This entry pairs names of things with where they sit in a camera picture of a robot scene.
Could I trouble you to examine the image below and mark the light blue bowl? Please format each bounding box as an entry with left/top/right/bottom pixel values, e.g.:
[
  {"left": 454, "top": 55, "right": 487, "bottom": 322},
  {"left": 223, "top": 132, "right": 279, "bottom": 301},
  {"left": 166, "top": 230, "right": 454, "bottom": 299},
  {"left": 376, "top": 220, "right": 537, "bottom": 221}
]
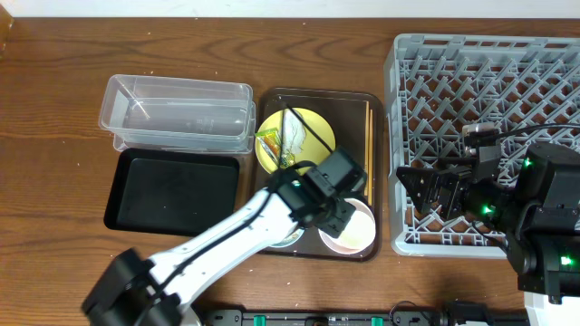
[{"left": 272, "top": 228, "right": 305, "bottom": 248}]

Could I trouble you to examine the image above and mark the yellow green snack wrapper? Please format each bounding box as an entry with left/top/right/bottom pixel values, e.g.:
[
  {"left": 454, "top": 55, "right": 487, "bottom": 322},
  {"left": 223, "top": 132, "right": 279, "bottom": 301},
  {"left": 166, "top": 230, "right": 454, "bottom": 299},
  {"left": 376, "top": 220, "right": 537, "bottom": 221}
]
[{"left": 256, "top": 128, "right": 295, "bottom": 168}]

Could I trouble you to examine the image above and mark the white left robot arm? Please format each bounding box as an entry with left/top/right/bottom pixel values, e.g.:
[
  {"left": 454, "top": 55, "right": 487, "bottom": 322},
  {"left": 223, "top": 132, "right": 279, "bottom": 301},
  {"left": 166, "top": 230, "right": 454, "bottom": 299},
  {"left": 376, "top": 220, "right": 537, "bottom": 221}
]
[{"left": 81, "top": 168, "right": 366, "bottom": 325}]

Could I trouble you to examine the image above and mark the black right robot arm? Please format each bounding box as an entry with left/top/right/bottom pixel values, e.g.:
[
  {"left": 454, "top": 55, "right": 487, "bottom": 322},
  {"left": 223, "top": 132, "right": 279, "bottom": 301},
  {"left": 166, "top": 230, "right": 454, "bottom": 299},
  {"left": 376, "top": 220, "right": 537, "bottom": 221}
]
[{"left": 396, "top": 142, "right": 579, "bottom": 304}]

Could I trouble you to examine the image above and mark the grey dishwasher rack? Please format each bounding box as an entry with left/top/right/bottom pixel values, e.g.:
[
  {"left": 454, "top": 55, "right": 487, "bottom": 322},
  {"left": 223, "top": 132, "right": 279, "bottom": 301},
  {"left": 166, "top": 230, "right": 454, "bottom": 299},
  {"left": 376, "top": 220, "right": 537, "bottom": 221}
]
[{"left": 383, "top": 33, "right": 580, "bottom": 261}]

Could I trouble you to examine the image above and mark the black waste tray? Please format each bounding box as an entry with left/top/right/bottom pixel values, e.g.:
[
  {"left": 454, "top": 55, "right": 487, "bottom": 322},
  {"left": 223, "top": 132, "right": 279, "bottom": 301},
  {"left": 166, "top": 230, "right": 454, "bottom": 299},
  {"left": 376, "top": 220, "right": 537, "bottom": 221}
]
[{"left": 103, "top": 149, "right": 239, "bottom": 236}]

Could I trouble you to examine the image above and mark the left wooden chopstick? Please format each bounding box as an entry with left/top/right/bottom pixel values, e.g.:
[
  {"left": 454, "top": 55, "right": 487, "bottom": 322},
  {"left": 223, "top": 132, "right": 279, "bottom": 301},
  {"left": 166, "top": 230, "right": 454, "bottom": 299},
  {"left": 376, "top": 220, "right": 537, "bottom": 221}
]
[{"left": 364, "top": 101, "right": 370, "bottom": 196}]

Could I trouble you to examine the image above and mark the wooden chopstick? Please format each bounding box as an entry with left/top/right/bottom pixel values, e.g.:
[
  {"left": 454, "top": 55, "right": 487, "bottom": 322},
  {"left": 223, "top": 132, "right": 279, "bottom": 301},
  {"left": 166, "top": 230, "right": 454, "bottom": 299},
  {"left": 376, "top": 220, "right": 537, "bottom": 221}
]
[
  {"left": 364, "top": 101, "right": 370, "bottom": 196},
  {"left": 368, "top": 110, "right": 373, "bottom": 206}
]

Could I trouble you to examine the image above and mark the crumpled white napkin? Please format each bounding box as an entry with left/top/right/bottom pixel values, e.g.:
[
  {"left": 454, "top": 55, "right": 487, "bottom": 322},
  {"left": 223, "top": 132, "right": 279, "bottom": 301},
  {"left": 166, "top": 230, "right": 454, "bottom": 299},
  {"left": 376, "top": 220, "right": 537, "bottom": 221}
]
[{"left": 282, "top": 109, "right": 306, "bottom": 156}]

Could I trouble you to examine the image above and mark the right wooden chopstick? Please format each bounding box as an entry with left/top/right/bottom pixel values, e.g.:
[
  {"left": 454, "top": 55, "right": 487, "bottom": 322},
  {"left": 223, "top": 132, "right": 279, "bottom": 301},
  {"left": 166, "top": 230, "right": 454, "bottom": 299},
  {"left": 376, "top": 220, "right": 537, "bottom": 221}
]
[{"left": 368, "top": 110, "right": 373, "bottom": 206}]

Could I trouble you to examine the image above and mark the dark brown serving tray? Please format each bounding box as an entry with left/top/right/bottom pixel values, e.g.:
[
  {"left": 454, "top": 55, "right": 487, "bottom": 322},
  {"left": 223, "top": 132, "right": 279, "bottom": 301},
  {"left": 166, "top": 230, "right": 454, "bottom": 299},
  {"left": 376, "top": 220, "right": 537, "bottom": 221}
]
[{"left": 256, "top": 87, "right": 384, "bottom": 262}]

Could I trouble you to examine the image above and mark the clear plastic bin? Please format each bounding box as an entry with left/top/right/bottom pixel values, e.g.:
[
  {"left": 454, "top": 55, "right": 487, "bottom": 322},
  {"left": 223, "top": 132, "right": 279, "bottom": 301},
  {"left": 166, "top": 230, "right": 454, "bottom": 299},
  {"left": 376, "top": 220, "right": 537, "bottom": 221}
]
[{"left": 99, "top": 74, "right": 256, "bottom": 155}]

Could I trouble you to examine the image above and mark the black rail with green clips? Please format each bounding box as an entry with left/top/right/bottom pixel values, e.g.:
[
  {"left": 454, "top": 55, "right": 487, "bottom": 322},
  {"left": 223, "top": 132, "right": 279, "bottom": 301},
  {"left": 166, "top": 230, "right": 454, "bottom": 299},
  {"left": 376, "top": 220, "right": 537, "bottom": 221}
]
[{"left": 201, "top": 301, "right": 531, "bottom": 326}]

